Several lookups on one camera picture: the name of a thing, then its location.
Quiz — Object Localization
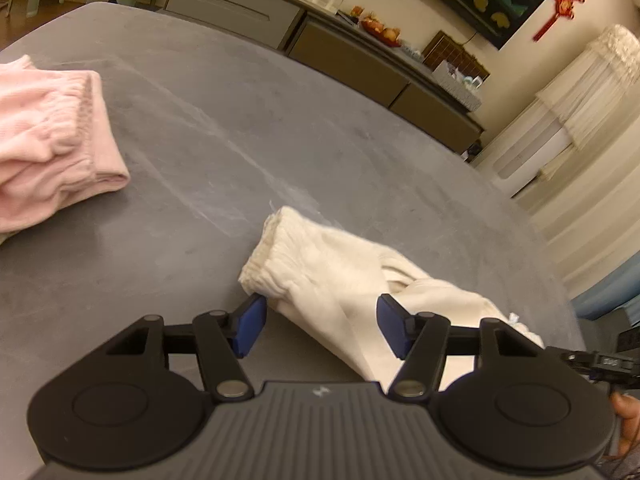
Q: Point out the fruit plate on sideboard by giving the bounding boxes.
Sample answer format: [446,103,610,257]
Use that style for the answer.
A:
[348,6,401,48]

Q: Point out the pink garment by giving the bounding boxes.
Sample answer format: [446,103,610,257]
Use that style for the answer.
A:
[1,55,130,240]

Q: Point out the long grey brown sideboard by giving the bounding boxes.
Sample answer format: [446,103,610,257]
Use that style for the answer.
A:
[165,0,484,154]

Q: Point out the white air conditioner with cover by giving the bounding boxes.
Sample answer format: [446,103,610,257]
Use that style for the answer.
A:
[474,25,639,197]

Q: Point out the right hand of person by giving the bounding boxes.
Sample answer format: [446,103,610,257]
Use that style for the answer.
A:
[610,392,640,457]

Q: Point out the brown wooden lattice rack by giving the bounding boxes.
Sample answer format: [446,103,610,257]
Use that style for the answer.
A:
[421,30,490,81]

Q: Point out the white tissue box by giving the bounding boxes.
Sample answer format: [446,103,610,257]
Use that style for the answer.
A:
[433,61,483,112]

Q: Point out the cream white trousers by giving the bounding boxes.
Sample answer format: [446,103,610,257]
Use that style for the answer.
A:
[239,207,542,389]

